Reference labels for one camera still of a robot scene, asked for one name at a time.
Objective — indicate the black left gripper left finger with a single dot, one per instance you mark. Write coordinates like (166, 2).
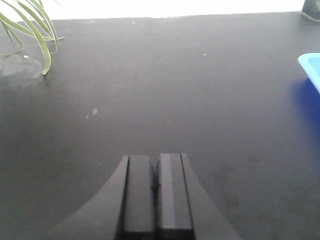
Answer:
(123, 209)

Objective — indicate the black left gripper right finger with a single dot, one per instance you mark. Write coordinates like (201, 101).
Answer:
(184, 210)

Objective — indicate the blue plastic tray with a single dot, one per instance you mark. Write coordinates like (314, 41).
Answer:
(310, 62)

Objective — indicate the green spider plant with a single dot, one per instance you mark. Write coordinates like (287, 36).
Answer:
(36, 24)

